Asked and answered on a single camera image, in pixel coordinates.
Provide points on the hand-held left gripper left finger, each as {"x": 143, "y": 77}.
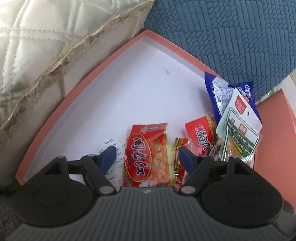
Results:
{"x": 108, "y": 155}

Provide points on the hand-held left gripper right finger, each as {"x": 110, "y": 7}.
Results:
{"x": 186, "y": 160}

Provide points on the red oval label snack packet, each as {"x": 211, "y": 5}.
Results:
{"x": 148, "y": 157}

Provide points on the shallow pink box lid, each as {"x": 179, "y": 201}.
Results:
{"x": 138, "y": 92}

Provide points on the deep pink box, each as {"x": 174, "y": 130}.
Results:
{"x": 275, "y": 139}

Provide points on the red yellow snack packet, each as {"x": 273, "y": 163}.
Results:
{"x": 178, "y": 143}

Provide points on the dark snack packet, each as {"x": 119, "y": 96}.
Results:
{"x": 214, "y": 148}

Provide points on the red white snack packet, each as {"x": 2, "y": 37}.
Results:
{"x": 198, "y": 132}

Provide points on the green label snack packet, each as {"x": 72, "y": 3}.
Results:
{"x": 240, "y": 132}

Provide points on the cream quilted bed cover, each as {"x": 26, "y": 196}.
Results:
{"x": 46, "y": 46}

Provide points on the blue textured chair cushion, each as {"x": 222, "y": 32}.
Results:
{"x": 219, "y": 34}

